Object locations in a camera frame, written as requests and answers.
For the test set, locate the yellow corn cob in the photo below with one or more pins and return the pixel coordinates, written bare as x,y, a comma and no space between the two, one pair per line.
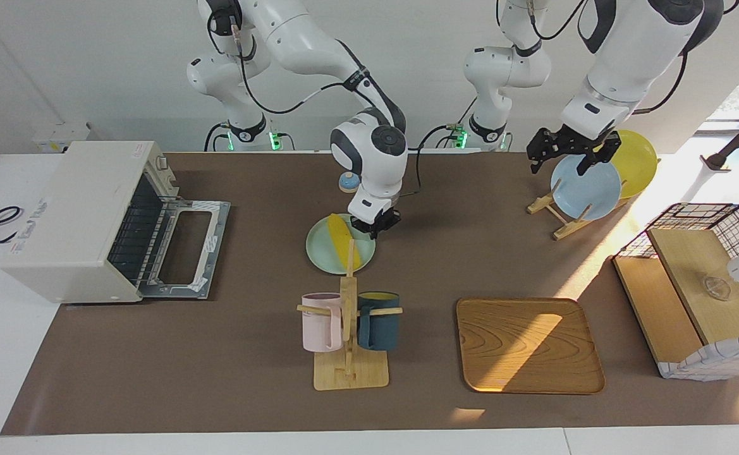
344,243

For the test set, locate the small blue dome bell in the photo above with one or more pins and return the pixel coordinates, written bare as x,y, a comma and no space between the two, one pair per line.
346,184

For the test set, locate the teal round plate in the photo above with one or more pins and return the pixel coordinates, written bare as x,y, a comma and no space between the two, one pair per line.
318,249

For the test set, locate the wide light wooden board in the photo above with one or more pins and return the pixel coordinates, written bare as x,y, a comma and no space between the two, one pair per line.
691,265

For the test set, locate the white checked cloth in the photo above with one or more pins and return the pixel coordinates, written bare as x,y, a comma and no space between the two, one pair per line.
723,360

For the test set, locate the narrow light wooden board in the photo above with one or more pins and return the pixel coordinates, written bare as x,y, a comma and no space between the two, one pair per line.
653,303

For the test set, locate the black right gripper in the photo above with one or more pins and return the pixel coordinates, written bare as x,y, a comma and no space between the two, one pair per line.
375,218

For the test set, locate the small clear glass piece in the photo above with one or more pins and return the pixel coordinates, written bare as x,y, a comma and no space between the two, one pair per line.
717,289

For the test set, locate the dark blue mug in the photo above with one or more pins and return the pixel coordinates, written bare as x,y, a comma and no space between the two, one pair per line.
382,332

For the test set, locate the light wooden plate rack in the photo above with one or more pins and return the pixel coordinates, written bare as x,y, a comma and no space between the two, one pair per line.
562,230

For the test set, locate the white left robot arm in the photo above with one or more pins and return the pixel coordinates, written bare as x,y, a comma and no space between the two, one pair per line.
635,50

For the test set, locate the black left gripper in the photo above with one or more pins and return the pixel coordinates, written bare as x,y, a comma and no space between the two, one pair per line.
581,140

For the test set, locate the cream white toaster oven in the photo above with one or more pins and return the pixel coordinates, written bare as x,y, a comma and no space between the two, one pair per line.
59,221

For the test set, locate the brown table mat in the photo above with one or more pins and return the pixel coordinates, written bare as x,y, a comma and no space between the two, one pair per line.
249,392

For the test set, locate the light blue plate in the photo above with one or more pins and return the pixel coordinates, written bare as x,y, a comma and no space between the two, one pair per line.
587,193

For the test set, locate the brown wooden tray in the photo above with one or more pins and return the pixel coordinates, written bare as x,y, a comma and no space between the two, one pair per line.
489,354

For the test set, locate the yellow plate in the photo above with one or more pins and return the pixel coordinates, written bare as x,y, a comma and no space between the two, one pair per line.
641,164

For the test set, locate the pink mug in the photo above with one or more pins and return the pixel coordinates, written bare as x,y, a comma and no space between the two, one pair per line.
320,328

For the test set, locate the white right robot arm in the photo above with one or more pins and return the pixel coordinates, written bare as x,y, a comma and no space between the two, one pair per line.
375,151

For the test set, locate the white socket box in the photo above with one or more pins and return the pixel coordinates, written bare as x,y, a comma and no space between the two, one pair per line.
59,136

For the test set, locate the light wooden mug rack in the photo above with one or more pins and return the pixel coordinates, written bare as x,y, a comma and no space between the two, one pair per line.
350,376

